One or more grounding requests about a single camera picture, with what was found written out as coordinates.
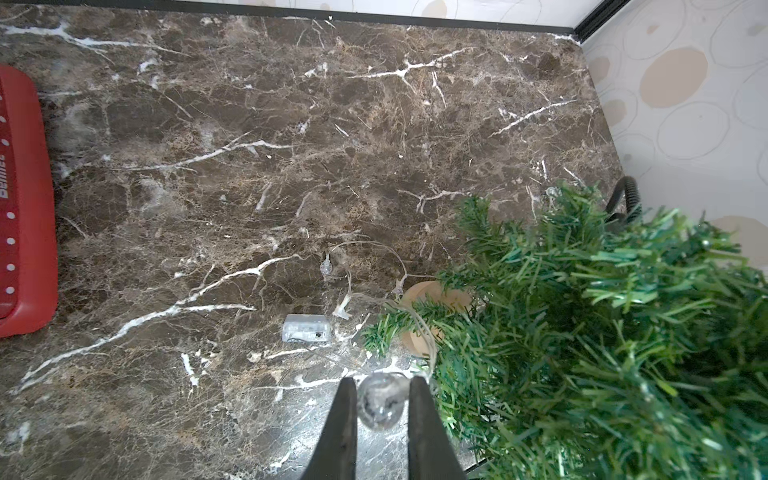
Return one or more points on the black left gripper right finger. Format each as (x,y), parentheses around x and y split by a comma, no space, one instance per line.
(430,453)

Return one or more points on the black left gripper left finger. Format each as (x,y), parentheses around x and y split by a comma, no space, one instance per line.
(335,454)

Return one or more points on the clear plastic battery box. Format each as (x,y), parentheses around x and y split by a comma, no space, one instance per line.
(308,328)

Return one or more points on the green artificial christmas tree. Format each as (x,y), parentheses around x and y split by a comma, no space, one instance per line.
(597,347)

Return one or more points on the red polka dot toaster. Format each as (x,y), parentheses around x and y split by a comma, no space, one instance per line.
(29,261)

